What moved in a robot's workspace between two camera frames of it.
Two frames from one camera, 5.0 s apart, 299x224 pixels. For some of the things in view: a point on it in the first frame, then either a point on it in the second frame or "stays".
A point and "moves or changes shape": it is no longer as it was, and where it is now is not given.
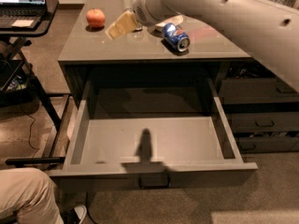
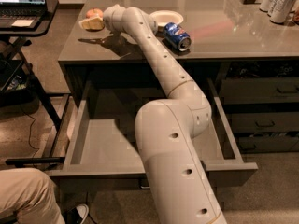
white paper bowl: (177, 20) stays
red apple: (95, 18) moves or changes shape
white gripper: (146, 12) -> (107, 15)
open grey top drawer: (149, 133) stays
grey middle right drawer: (265, 91) stays
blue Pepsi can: (176, 36) stays
